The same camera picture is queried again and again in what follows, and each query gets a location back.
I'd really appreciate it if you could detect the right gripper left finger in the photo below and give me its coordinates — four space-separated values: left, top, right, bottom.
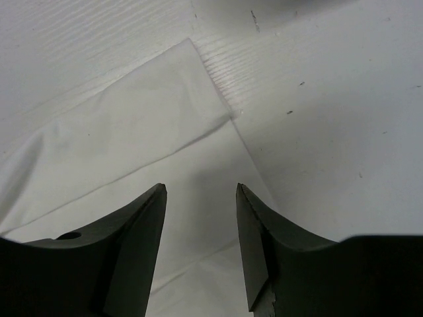
1 184 167 316

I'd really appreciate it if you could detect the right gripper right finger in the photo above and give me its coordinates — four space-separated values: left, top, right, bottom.
236 184 422 316

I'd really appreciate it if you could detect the white t-shirt black print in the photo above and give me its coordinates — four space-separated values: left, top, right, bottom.
1 40 272 316

